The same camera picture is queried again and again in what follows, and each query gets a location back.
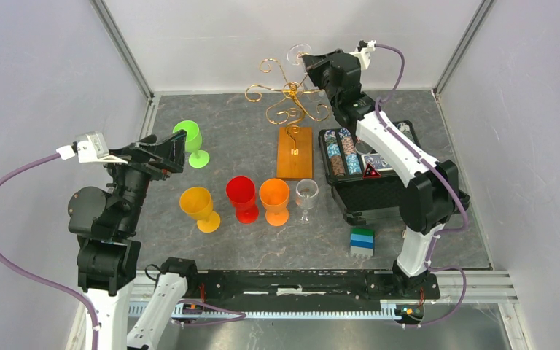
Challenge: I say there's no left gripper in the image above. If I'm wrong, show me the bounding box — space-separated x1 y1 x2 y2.
98 127 187 232

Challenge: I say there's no clear wine glass back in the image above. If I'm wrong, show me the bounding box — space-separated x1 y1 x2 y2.
286 43 324 102

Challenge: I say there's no clear wine glass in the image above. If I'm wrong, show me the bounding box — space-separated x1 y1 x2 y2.
295 179 319 223
286 43 324 102

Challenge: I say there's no green wine glass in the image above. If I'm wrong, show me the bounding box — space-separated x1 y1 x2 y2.
173 120 210 168

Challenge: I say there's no yellow wine glass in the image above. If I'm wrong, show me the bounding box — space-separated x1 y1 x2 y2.
179 187 221 233

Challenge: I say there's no red wine glass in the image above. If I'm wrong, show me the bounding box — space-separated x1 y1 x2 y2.
225 176 259 225

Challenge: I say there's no orange wine glass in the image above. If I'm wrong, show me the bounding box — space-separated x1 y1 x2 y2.
259 178 290 227

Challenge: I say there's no clear wine glass front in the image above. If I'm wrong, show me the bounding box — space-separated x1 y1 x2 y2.
295 179 319 223

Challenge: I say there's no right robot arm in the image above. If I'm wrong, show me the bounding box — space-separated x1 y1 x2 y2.
302 44 470 298

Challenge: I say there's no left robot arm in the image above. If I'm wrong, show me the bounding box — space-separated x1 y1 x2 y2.
61 131 200 349

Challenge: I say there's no black poker chip case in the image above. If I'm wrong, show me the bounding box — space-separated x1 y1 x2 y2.
318 128 404 226

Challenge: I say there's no blue green toy block stack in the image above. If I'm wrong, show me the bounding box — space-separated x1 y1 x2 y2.
349 227 375 258

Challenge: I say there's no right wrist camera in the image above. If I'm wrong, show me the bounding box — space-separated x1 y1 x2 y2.
349 40 376 71

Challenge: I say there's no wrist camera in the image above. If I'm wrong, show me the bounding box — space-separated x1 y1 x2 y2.
349 40 376 71
75 131 128 164

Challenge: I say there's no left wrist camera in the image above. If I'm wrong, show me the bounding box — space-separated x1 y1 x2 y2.
75 131 128 164

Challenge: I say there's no gold wire wooden glass rack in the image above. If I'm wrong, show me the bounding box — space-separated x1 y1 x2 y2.
244 58 331 181

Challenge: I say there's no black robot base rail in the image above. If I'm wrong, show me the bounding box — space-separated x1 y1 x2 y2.
185 269 441 312

